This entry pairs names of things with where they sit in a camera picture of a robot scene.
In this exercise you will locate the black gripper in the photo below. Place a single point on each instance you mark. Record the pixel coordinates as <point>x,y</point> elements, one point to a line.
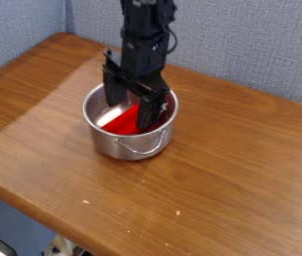
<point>134,71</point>

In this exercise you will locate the metal pot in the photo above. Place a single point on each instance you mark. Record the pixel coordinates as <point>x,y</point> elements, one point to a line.
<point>127,147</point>

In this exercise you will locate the red rectangular block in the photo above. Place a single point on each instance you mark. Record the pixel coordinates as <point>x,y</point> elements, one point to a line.
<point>124,123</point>

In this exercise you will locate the white black object below table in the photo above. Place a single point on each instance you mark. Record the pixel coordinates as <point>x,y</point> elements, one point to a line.
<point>63,247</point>

